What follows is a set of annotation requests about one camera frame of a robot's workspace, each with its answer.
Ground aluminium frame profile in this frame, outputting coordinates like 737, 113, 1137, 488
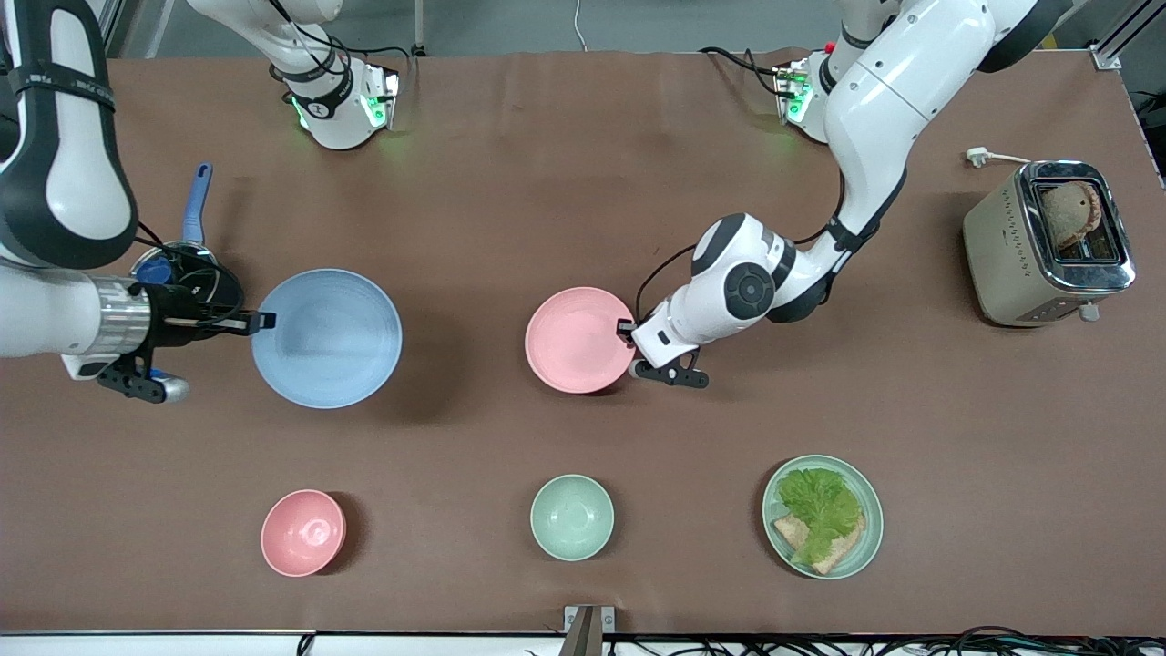
1089, 0, 1166, 71

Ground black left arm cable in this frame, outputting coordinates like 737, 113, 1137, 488
634, 169, 877, 322

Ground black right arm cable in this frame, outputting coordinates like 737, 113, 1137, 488
135, 223, 249, 331

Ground blue shallow bowl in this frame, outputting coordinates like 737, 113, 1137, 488
251, 268, 403, 409

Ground beige chrome toaster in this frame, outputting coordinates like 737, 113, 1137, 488
963, 159, 1138, 327

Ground grey metal bracket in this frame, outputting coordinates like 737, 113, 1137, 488
563, 605, 617, 656

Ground brown bread slice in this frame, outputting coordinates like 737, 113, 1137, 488
772, 513, 866, 576

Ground green plate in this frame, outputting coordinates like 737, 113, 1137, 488
762, 455, 885, 580

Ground toast slice in toaster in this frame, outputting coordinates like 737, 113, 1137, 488
1038, 180, 1104, 252

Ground dark blue saucepan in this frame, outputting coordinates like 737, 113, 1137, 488
130, 162, 245, 315

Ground black base power cable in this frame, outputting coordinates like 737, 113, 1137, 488
699, 46, 795, 101

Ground small deep pink bowl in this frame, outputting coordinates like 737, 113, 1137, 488
261, 489, 347, 578

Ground small deep green bowl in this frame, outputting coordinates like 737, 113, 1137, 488
530, 474, 615, 561

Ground pink shallow bowl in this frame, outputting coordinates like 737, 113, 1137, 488
525, 287, 638, 395

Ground brown table cover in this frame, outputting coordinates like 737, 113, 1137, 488
0, 50, 1166, 636

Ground glass lid blue knob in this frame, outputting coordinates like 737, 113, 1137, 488
130, 241, 221, 294

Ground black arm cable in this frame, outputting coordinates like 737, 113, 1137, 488
135, 223, 249, 331
634, 169, 877, 322

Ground green lettuce leaf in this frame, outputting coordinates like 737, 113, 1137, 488
777, 467, 864, 566

